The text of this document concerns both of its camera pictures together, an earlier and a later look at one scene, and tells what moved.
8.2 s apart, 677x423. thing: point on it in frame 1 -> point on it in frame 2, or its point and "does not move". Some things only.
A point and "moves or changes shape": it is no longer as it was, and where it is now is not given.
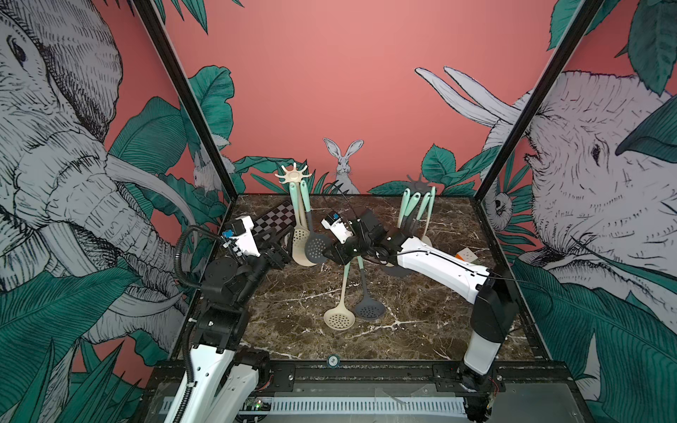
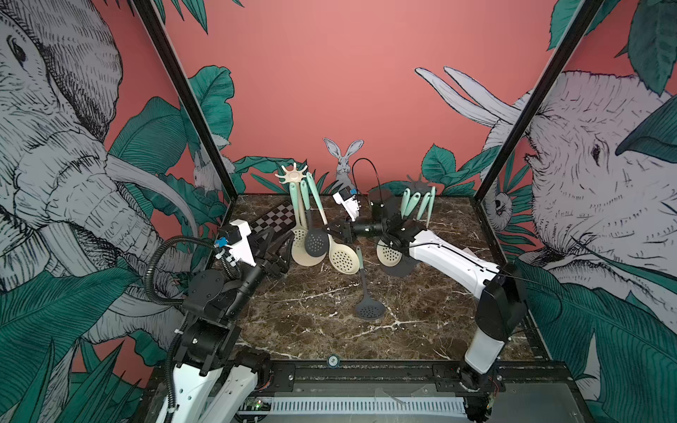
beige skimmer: (301, 238) does not move
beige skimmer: (425, 239) does not move
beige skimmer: (341, 317) moves or changes shape
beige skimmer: (405, 202) moves or changes shape
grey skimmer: (424, 205) does not move
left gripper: (281, 256) does not move
